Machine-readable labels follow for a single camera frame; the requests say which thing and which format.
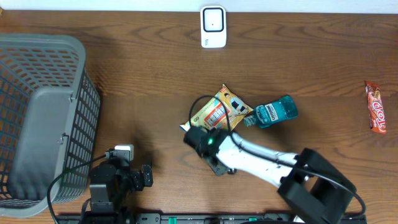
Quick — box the blue mouthwash bottle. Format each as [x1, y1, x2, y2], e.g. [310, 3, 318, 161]
[243, 95, 298, 128]

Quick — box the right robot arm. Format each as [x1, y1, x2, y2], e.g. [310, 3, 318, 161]
[183, 127, 356, 223]

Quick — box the brown Top chocolate bar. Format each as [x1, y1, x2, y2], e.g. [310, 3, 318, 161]
[365, 81, 387, 134]

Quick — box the yellow snack bag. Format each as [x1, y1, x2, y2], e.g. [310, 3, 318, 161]
[180, 84, 254, 132]

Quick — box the white barcode scanner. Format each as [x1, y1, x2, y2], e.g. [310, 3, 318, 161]
[200, 6, 227, 49]

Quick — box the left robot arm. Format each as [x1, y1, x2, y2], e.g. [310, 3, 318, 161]
[79, 157, 154, 224]

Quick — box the grey plastic shopping basket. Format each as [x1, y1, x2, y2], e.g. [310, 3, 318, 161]
[1, 34, 101, 218]

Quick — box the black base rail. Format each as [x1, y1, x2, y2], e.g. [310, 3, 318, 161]
[55, 212, 368, 224]

